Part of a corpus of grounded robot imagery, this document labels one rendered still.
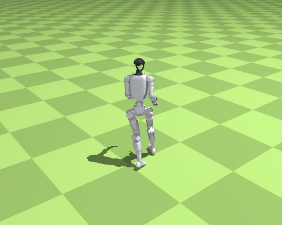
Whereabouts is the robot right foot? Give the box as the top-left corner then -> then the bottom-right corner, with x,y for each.
148,144 -> 156,154

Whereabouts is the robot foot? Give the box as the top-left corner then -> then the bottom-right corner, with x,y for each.
148,144 -> 156,154
136,161 -> 147,167

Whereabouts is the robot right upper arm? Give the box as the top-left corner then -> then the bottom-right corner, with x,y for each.
146,76 -> 155,98

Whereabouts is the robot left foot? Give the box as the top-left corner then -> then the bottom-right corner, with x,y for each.
136,161 -> 147,167

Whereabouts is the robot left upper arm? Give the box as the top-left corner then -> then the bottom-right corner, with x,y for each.
124,75 -> 131,96

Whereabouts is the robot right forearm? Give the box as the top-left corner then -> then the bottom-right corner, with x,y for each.
150,93 -> 158,105

